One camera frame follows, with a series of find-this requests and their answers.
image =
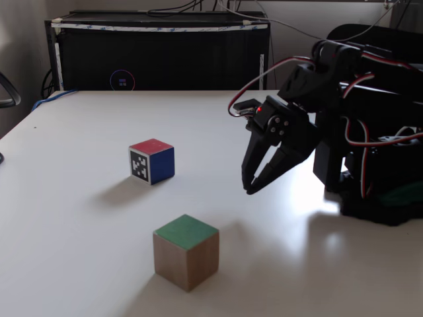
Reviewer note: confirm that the black computer case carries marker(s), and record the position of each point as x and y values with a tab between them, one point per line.
165	59

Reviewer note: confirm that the green clamp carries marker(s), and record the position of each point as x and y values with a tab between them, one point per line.
400	195

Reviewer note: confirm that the red blue marker cube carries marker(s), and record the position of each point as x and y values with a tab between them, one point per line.
162	165

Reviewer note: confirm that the green-topped wooden cube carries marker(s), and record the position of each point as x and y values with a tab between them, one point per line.
185	261

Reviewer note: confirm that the black chair armrest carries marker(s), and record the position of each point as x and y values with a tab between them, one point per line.
6	103

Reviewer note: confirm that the small gripper camera board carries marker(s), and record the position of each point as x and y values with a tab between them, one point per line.
243	107

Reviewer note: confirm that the black office chair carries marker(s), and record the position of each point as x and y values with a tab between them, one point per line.
350	31

